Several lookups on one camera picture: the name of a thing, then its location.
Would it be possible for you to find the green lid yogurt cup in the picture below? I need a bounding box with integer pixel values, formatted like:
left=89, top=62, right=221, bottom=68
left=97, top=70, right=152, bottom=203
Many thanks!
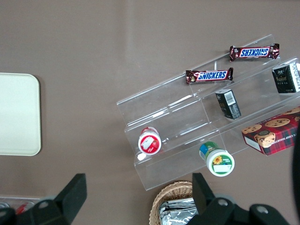
left=199, top=141, right=236, bottom=177

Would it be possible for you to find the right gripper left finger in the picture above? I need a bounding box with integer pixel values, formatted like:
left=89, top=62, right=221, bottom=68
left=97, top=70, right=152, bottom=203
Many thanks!
left=0, top=173, right=88, bottom=225

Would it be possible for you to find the cream plastic tray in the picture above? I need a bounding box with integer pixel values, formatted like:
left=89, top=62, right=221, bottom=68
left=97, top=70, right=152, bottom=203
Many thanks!
left=0, top=73, right=42, bottom=157

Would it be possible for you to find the light wicker basket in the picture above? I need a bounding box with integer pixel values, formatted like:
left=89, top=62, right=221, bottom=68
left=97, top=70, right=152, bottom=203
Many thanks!
left=149, top=180, right=200, bottom=225

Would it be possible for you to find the Snickers chocolate bar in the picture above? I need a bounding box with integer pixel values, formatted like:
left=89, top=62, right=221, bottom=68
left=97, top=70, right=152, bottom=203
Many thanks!
left=185, top=67, right=234, bottom=85
left=229, top=43, right=281, bottom=62

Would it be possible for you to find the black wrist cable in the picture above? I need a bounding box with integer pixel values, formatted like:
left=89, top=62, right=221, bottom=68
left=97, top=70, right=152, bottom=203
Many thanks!
left=290, top=138, right=300, bottom=225

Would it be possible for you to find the clear acrylic bottle rack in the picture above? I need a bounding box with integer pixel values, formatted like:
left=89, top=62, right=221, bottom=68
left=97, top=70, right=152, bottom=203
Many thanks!
left=0, top=196, right=42, bottom=213

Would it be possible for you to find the red lid yogurt cup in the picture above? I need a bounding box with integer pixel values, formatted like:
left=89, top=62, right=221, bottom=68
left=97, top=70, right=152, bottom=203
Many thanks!
left=137, top=126, right=163, bottom=156

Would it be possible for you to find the clear acrylic stepped stand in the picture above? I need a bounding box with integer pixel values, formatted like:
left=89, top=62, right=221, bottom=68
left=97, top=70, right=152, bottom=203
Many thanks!
left=116, top=34, right=300, bottom=192

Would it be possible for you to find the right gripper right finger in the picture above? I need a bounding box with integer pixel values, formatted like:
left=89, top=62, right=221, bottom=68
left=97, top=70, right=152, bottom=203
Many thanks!
left=187, top=172, right=293, bottom=225

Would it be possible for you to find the silver foil pack stack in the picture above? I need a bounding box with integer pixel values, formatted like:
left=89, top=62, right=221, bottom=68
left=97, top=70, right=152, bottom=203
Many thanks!
left=158, top=197, right=200, bottom=225

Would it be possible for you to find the red tartan cookie box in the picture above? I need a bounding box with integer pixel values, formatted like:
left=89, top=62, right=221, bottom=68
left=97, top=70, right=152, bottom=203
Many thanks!
left=241, top=106, right=300, bottom=156

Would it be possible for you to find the small black carton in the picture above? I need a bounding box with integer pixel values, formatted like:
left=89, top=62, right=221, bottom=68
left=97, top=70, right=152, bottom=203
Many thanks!
left=271, top=62, right=300, bottom=94
left=215, top=88, right=242, bottom=121

